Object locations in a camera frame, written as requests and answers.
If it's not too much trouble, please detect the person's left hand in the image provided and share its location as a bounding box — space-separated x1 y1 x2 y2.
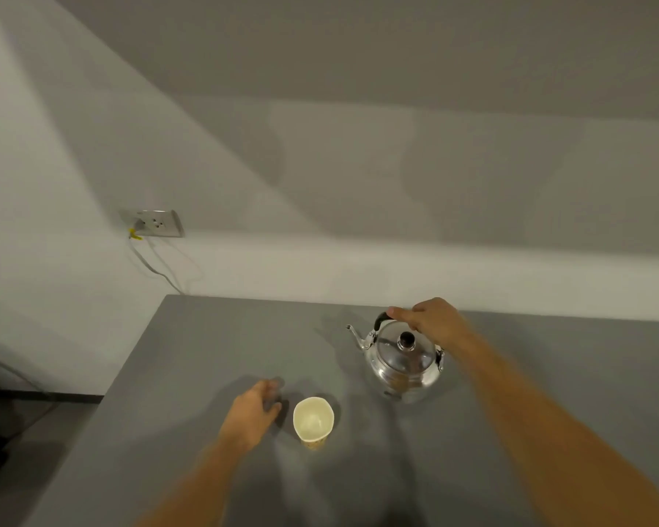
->
218 378 285 454

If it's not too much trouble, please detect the silver metal kettle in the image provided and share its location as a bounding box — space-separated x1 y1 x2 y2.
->
346 311 446 404

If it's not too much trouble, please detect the person's right forearm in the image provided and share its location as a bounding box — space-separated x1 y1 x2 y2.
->
449 330 659 527

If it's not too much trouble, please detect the silver wall socket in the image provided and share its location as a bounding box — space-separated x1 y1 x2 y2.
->
122 209 185 238

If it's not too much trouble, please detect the person's left forearm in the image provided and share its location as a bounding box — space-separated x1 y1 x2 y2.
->
133 436 252 527

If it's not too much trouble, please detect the person's right hand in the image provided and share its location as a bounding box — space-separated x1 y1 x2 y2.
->
387 297 474 354

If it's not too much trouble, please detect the grey cable with yellow plug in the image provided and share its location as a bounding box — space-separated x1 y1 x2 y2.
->
129 218 187 296

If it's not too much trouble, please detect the white paper cup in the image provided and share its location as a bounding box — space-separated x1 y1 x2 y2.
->
292 396 335 452

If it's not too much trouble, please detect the black cable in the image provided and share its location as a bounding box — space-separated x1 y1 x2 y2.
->
0 354 61 429

